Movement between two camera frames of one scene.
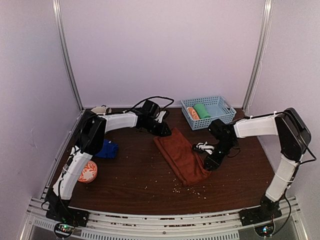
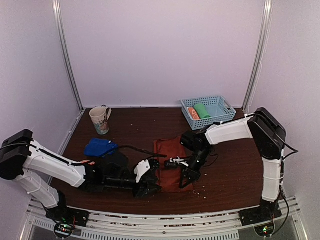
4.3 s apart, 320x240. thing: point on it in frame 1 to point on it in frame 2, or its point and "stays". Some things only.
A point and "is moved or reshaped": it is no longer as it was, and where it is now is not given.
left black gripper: (161, 132) to (142, 190)
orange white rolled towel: (193, 113) stays
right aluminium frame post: (265, 32) stays
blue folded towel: (109, 150) stays
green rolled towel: (201, 110) stays
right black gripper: (212, 163) to (193, 174)
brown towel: (188, 164) is moved or reshaped
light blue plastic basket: (198, 113) stays
